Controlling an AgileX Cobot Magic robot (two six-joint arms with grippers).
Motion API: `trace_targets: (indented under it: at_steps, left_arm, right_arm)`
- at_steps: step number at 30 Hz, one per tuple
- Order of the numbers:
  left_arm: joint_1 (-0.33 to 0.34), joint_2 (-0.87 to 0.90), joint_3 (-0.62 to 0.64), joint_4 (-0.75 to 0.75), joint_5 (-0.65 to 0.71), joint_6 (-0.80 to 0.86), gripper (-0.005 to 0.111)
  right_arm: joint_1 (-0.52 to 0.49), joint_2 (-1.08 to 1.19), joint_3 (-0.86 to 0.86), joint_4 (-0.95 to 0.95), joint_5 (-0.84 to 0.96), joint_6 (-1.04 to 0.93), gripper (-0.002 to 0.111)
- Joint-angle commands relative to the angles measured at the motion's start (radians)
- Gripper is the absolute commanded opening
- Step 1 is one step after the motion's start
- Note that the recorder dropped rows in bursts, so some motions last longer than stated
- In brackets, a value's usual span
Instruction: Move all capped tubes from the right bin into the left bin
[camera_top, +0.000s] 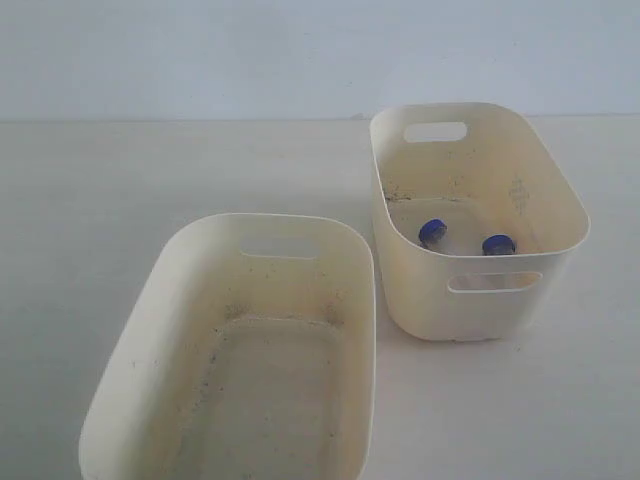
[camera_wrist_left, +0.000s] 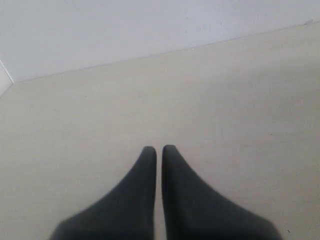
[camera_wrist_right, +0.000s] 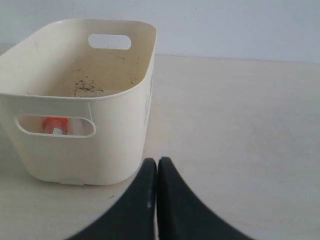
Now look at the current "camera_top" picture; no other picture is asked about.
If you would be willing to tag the cream bin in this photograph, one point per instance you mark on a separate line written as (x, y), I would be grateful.
(483, 170)
(249, 354)

